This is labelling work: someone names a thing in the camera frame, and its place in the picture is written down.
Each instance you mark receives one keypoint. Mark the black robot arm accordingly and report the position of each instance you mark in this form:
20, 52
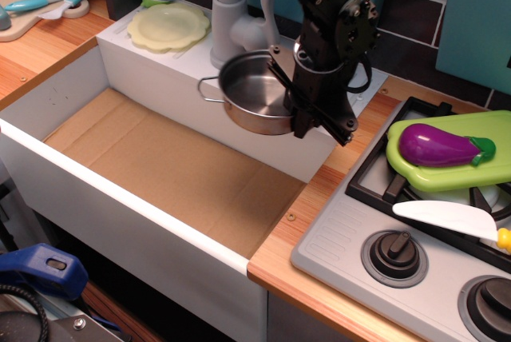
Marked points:
329, 63

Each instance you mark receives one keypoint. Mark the white toy knife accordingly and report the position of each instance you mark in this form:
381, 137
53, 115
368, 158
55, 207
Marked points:
454, 216

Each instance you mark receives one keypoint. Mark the black stove knob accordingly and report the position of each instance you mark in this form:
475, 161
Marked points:
484, 308
395, 259

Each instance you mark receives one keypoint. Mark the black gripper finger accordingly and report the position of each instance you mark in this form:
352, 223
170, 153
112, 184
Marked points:
293, 102
304, 121

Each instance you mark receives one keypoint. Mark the white toy sink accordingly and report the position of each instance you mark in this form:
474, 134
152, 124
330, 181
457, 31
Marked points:
190, 268

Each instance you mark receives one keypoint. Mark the blue clamp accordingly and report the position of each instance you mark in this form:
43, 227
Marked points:
45, 269

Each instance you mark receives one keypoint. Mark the brown cardboard sheet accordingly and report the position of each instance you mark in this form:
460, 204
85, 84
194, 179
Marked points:
226, 195

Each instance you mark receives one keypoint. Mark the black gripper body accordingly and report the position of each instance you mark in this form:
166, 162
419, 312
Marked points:
321, 90

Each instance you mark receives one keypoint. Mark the black stove grate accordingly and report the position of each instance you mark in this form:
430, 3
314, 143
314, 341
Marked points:
379, 186

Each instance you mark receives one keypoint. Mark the black left stove knob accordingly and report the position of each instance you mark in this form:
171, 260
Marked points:
395, 259

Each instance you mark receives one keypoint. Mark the pale yellow plastic plate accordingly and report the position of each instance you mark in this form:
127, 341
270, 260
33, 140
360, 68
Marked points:
165, 27

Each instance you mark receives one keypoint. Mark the blue handled spoon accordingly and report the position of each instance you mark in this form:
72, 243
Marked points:
27, 5

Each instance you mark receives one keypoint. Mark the purple toy eggplant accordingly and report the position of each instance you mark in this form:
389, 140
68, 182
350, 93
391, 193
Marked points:
425, 145

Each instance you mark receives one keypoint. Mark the green plastic cutting board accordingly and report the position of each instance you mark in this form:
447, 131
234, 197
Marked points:
494, 125

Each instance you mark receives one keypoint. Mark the small stainless steel pot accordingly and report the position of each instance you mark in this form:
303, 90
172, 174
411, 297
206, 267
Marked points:
252, 95

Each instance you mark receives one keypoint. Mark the grey toy stove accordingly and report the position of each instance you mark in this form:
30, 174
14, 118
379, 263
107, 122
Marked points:
330, 250

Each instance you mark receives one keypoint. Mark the grey toy faucet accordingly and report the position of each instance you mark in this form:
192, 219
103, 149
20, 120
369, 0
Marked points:
235, 31

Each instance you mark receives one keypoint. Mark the teal box at right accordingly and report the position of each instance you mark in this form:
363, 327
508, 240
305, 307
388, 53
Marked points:
475, 42

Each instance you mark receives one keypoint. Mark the black right stove knob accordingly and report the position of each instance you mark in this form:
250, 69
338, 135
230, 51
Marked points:
484, 308

